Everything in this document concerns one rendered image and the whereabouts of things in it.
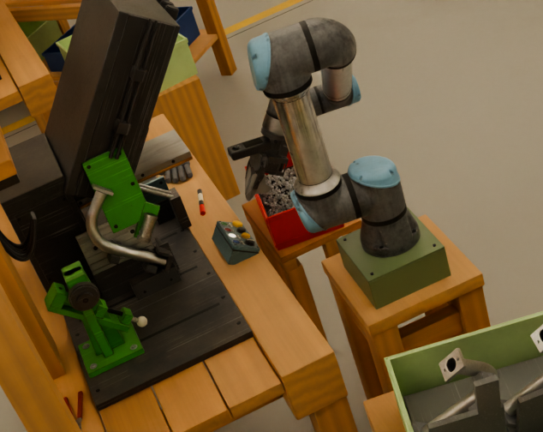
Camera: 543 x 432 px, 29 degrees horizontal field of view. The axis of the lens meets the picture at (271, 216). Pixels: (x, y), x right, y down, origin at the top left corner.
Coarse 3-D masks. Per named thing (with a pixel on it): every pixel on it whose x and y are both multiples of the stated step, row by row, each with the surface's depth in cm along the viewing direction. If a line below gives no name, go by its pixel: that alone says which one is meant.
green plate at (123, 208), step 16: (96, 160) 273; (112, 160) 274; (96, 176) 274; (112, 176) 275; (128, 176) 276; (128, 192) 277; (112, 208) 277; (128, 208) 279; (112, 224) 278; (128, 224) 280
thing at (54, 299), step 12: (60, 288) 252; (48, 300) 253; (60, 300) 251; (60, 312) 253; (72, 312) 254; (96, 312) 257; (108, 312) 260; (120, 312) 262; (108, 324) 259; (120, 324) 261
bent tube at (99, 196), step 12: (96, 192) 272; (108, 192) 272; (96, 204) 272; (96, 216) 273; (96, 228) 274; (96, 240) 275; (108, 252) 277; (120, 252) 277; (132, 252) 278; (144, 252) 280; (156, 264) 281
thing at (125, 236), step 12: (108, 228) 280; (132, 228) 282; (84, 240) 279; (108, 240) 281; (120, 240) 282; (132, 240) 283; (84, 252) 280; (96, 252) 281; (96, 264) 281; (108, 264) 282
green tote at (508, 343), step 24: (456, 336) 228; (480, 336) 227; (504, 336) 228; (528, 336) 229; (408, 360) 229; (432, 360) 229; (480, 360) 231; (504, 360) 232; (408, 384) 232; (432, 384) 233
